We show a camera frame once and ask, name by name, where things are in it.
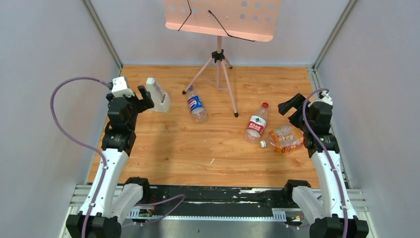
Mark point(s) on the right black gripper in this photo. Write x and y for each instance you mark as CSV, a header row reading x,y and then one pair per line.
x,y
295,101

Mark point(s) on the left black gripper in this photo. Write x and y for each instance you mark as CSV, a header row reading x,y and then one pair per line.
x,y
136,102

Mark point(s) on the orange label tea bottle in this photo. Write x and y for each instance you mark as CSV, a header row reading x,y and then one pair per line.
x,y
284,139

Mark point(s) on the red cap water bottle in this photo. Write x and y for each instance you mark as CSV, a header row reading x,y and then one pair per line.
x,y
257,124

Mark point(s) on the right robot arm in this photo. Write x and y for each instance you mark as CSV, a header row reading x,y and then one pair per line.
x,y
332,215

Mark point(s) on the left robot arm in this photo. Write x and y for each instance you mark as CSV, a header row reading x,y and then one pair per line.
x,y
102,215

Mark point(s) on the blue label pepsi bottle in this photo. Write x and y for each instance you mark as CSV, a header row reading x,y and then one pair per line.
x,y
196,106

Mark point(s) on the white wedge stand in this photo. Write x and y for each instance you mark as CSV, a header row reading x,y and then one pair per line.
x,y
159,96

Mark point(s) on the pink music stand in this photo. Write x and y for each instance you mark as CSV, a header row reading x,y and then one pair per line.
x,y
248,20

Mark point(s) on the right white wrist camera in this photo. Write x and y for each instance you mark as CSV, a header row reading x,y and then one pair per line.
x,y
324,97

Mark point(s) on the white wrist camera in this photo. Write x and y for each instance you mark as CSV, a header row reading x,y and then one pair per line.
x,y
120,88
324,97

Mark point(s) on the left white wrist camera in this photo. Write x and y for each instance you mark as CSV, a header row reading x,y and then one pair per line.
x,y
120,88

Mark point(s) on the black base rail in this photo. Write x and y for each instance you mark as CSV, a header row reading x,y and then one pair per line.
x,y
219,201

